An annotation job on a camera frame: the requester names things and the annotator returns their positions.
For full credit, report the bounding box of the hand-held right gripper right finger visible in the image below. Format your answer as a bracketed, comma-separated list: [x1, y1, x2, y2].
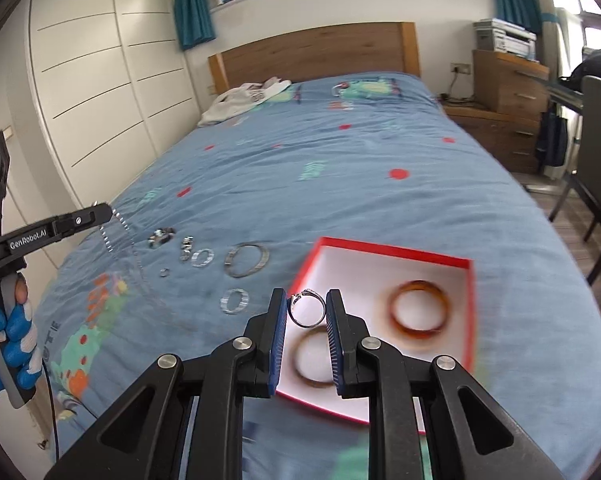
[325, 288, 567, 480]

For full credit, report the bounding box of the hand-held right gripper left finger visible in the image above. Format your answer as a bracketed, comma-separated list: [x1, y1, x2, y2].
[43, 287, 288, 480]

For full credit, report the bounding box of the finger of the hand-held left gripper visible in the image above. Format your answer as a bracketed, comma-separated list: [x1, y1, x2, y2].
[50, 202, 116, 240]

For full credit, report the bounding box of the dark metal bangle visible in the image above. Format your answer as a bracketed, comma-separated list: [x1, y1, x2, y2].
[291, 327, 341, 389]

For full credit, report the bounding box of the silver ring with stone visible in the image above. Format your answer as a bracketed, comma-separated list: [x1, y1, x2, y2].
[286, 288, 327, 328]

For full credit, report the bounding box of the sparkly silver band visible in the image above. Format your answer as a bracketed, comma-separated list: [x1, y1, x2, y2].
[221, 288, 250, 315]

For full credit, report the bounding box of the red jewelry box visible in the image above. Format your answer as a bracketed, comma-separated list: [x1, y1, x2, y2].
[275, 236, 476, 436]

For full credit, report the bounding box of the silver chain necklace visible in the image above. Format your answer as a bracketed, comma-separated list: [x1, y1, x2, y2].
[99, 210, 201, 333]

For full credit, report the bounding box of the dark beaded silver bracelet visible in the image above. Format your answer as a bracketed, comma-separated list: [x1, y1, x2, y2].
[148, 227, 176, 250]

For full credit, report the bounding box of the large thin silver bangle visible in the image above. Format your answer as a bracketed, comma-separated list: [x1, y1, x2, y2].
[224, 242, 270, 279]

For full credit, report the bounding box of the person's left hand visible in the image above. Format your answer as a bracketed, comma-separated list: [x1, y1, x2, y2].
[0, 274, 45, 395]

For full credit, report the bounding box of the amber bangle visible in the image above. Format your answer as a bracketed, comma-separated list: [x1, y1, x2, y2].
[387, 280, 451, 342]

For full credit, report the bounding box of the white wardrobe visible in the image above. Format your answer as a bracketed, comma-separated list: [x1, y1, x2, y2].
[0, 0, 217, 281]

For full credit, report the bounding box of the white cloth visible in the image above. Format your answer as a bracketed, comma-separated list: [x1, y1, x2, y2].
[197, 77, 294, 128]

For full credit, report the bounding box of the blue patterned bed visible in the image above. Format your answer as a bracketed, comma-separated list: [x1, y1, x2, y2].
[30, 72, 601, 480]

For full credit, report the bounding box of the low wooden nightstand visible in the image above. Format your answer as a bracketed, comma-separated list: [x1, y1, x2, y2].
[439, 100, 544, 176]

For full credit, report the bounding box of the wooden headboard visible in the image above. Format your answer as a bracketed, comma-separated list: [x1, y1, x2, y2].
[208, 22, 421, 96]

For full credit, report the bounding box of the dark blue hanging bag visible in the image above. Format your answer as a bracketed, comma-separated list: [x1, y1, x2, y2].
[535, 104, 569, 169]

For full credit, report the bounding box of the tall wooden drawer unit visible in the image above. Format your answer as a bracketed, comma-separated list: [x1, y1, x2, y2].
[473, 49, 552, 123]

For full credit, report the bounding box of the dark grey chair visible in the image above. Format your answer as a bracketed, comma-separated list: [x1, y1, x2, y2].
[547, 75, 601, 312]

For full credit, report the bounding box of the white printer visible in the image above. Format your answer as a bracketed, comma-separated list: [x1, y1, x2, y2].
[473, 18, 539, 63]

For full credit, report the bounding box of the black backpack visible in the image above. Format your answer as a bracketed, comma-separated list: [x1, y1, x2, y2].
[559, 46, 601, 87]

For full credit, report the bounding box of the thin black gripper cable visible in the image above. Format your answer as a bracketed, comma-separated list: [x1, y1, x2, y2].
[39, 360, 64, 462]

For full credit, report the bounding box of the black power cable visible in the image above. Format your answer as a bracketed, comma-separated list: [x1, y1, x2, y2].
[437, 72, 475, 104]

